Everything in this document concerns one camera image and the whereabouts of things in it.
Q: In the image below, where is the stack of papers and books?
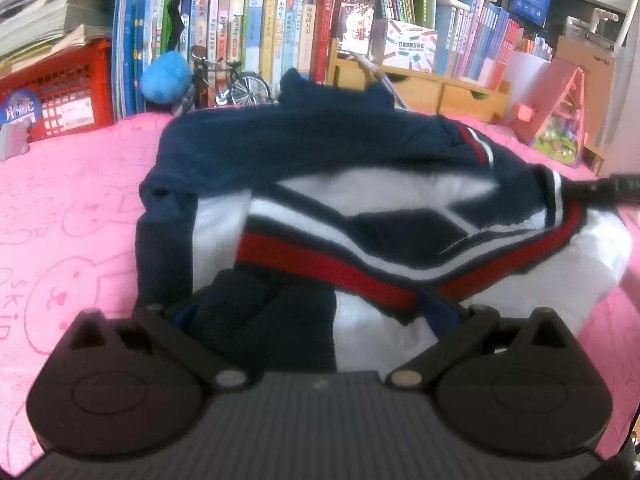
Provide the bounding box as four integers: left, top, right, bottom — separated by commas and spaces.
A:
1, 0, 115, 77

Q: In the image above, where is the row of books right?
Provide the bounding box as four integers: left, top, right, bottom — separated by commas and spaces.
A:
346, 0, 553, 89

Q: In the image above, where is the white charging cable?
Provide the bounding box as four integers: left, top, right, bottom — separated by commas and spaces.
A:
351, 52, 411, 111

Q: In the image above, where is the wooden drawer organizer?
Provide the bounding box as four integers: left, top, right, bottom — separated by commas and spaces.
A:
326, 39, 510, 124

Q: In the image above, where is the smartphone with lit screen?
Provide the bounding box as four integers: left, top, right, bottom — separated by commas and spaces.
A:
332, 0, 376, 56

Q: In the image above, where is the row of books left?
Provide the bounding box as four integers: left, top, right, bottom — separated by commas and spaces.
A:
111, 0, 334, 119

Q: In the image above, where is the pink bunny pattern blanket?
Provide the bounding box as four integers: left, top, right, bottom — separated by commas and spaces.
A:
1, 114, 639, 476

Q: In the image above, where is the row of books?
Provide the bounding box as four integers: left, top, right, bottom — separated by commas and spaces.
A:
111, 0, 334, 119
346, 0, 553, 89

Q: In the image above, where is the miniature bicycle model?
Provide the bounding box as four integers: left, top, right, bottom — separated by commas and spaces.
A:
171, 46, 273, 116

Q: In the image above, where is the blue plush ball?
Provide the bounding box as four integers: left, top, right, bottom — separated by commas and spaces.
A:
139, 50, 192, 105

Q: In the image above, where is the round blue tag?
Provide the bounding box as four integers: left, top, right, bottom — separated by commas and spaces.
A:
0, 88, 44, 162

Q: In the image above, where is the white patterned small box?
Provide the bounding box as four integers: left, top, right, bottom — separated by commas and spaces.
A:
382, 20, 438, 73

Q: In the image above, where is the pink triangular toy house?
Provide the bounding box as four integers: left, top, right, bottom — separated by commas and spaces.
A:
511, 58, 587, 167

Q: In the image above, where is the brown cardboard box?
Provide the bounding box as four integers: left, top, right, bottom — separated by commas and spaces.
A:
555, 36, 615, 162

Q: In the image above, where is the white and navy jacket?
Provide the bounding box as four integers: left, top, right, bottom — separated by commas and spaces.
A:
136, 72, 632, 375

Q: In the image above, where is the red plastic crate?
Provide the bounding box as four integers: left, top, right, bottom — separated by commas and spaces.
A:
1, 39, 114, 142

